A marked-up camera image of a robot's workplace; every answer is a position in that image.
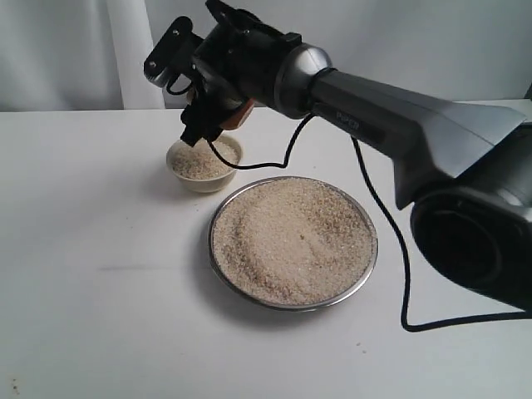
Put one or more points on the brown wooden cup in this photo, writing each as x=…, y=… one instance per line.
x=234, y=121

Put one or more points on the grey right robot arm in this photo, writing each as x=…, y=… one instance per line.
x=463, y=169

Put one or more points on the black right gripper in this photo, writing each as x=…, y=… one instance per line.
x=242, y=58

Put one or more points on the rice in cream bowl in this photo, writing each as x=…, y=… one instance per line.
x=198, y=162

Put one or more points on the round metal tray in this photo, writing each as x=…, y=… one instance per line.
x=370, y=266

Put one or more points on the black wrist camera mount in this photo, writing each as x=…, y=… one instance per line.
x=172, y=55

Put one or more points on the cream ceramic bowl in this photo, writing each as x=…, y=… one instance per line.
x=200, y=186

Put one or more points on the rice in metal tray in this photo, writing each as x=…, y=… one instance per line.
x=291, y=245

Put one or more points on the white backdrop cloth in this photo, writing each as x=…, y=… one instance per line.
x=88, y=55

